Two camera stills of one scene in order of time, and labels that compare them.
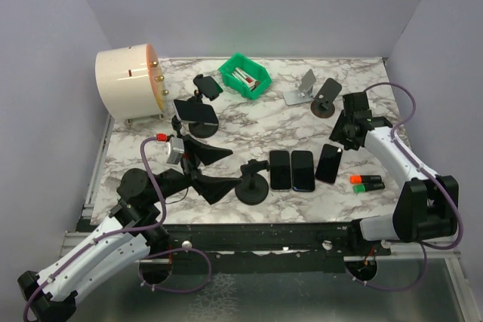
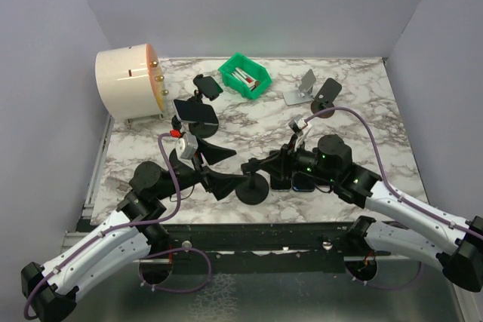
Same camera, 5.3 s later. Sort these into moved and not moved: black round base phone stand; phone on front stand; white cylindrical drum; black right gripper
Moved: black right gripper
Not moved: phone on front stand; black round base phone stand; white cylindrical drum
